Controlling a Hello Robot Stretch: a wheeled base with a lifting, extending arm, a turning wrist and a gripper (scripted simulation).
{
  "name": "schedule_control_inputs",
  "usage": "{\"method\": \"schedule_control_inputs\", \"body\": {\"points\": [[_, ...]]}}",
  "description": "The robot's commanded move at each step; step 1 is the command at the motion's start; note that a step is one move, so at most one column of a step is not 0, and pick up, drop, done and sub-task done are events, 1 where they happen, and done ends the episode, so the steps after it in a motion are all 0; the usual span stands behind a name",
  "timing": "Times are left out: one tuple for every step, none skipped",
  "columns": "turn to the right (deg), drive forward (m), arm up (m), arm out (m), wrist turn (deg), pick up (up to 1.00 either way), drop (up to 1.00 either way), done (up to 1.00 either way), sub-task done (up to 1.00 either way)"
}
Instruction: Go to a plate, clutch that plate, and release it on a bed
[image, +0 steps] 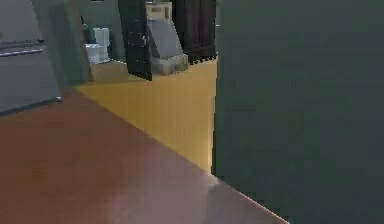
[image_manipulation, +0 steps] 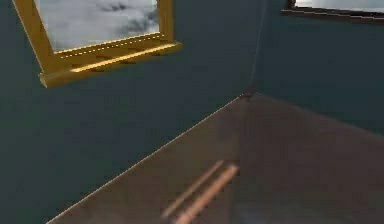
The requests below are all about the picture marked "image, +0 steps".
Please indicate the dark brown wooden cupboard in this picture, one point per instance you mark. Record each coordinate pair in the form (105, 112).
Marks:
(196, 30)

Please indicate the black room door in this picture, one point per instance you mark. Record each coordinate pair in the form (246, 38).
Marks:
(136, 40)

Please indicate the beige wooden headboard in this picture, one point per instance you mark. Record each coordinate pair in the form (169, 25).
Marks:
(158, 10)

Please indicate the white toilet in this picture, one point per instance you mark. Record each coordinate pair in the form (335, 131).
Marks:
(97, 46)

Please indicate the grey fridge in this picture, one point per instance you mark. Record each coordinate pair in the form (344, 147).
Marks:
(23, 76)

